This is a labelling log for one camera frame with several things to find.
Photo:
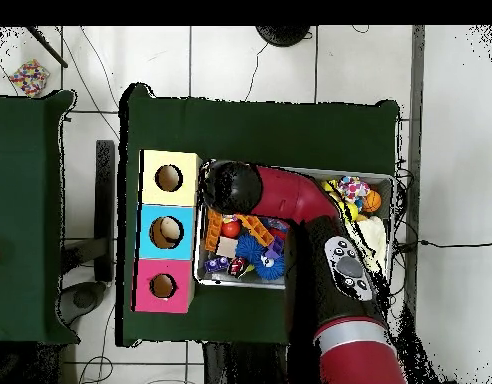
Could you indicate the black rod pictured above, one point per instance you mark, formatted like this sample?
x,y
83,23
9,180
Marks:
x,y
46,46

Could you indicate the wooden box with three holes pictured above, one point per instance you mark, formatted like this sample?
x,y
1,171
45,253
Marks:
x,y
148,248

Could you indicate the multicoloured speckled cloth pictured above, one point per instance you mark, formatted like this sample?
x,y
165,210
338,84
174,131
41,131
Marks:
x,y
30,77

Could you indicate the cream knitted cloth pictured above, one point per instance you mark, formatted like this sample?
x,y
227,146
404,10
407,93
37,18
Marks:
x,y
372,236

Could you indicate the wooden block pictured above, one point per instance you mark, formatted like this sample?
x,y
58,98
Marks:
x,y
228,247

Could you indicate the yellow ball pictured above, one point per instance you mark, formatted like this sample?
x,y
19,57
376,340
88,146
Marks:
x,y
352,210

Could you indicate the black upright panel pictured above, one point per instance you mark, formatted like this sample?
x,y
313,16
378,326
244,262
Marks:
x,y
104,208

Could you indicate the dark green table cloth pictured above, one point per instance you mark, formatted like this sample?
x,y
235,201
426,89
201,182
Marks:
x,y
26,240
250,128

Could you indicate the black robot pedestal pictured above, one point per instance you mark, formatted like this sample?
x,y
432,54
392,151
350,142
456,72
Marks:
x,y
246,366

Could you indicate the long orange toy brick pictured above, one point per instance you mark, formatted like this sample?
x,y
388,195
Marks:
x,y
256,230

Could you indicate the black round stand base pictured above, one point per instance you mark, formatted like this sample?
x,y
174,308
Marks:
x,y
283,35

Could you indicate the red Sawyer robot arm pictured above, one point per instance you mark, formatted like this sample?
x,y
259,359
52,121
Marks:
x,y
290,196

